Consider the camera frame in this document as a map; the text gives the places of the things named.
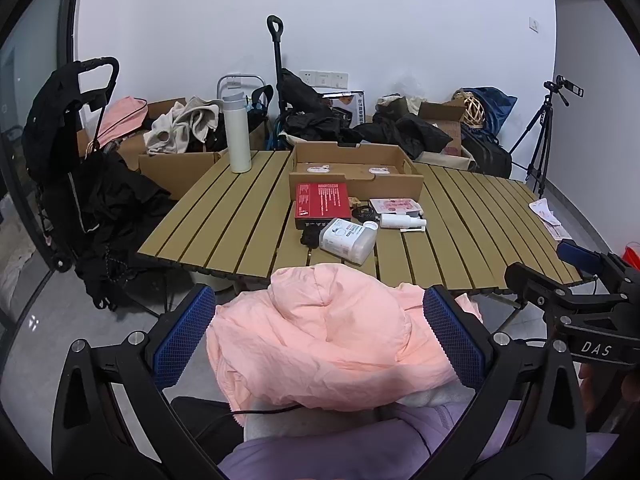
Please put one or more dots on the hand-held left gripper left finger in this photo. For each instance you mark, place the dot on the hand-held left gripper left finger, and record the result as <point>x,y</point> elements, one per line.
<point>184,337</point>

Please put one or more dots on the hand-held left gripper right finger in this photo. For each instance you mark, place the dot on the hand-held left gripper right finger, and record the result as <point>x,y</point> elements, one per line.
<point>456,337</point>

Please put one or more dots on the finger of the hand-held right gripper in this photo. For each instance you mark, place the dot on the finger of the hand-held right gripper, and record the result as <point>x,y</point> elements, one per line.
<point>580,256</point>
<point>530,285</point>

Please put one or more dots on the small white spray bottle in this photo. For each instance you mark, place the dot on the small white spray bottle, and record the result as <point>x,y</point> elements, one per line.
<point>400,221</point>

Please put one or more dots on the pink printed packet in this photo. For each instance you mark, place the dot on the pink printed packet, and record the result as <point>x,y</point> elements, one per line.
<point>395,206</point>

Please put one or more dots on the white labelled plastic bottle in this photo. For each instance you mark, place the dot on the white labelled plastic bottle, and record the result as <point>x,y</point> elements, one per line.
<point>345,241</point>

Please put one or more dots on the shallow cardboard box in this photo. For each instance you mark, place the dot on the shallow cardboard box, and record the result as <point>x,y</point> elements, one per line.
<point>356,187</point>

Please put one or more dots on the red box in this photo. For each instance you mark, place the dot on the red box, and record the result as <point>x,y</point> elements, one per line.
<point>320,201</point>

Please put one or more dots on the person's right hand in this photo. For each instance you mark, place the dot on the person's right hand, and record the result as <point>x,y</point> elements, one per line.
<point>629,387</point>

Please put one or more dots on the white paper packet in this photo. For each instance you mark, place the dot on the white paper packet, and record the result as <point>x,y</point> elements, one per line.
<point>550,217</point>

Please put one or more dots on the red object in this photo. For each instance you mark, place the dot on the red object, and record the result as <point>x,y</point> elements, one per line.
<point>632,256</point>

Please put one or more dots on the dark cloth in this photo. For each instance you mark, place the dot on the dark cloth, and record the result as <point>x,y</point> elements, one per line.
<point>200,422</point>

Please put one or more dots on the black tripod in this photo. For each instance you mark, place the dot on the black tripod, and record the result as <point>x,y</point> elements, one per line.
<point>542,135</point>

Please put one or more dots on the pink jacket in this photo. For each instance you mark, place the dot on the pink jacket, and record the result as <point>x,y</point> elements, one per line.
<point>320,340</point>

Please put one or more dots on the black bag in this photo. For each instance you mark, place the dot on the black bag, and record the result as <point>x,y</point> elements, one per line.
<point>487,155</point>

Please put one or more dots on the pale grey cloth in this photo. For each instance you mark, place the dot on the pale grey cloth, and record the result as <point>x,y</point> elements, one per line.
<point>300,426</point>

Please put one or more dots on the purple garment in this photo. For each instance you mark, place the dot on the purple garment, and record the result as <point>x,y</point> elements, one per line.
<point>350,455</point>

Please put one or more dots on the black cloth piece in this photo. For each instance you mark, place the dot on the black cloth piece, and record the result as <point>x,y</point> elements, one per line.
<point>310,237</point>

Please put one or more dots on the large cardboard box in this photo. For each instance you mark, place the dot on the large cardboard box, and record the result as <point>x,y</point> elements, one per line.
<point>175,172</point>

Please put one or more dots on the blue bag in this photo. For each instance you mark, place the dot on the blue bag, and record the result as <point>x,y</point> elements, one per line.
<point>500,105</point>

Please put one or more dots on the woven rattan ball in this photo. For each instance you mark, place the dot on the woven rattan ball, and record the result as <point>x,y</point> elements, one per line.
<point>472,109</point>

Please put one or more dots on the tall white thermos bottle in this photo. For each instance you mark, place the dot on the tall white thermos bottle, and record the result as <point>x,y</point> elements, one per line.
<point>237,135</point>

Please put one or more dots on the beige clothes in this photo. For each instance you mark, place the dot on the beige clothes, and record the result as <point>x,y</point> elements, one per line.
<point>175,125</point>

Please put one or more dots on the black jacket pile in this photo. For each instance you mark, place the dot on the black jacket pile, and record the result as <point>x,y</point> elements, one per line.
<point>380,132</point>

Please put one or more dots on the pink bag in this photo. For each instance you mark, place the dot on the pink bag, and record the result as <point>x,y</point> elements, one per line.
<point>122,117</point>

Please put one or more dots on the open cardboard box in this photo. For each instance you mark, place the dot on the open cardboard box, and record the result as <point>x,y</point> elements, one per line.
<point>162,107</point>

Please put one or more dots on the teal bag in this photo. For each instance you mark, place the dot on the teal bag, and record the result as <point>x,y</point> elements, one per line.
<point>260,105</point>

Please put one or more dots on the printed appliance box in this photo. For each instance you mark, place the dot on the printed appliance box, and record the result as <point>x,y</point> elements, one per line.
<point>352,107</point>

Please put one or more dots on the black folding cart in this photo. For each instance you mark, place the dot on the black folding cart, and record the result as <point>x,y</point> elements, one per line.
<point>55,110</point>

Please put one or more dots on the white metal frame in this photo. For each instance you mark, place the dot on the white metal frame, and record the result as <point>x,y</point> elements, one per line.
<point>240,80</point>

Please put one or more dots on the white wall socket panel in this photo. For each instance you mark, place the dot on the white wall socket panel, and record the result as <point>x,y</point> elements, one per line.
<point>325,79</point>

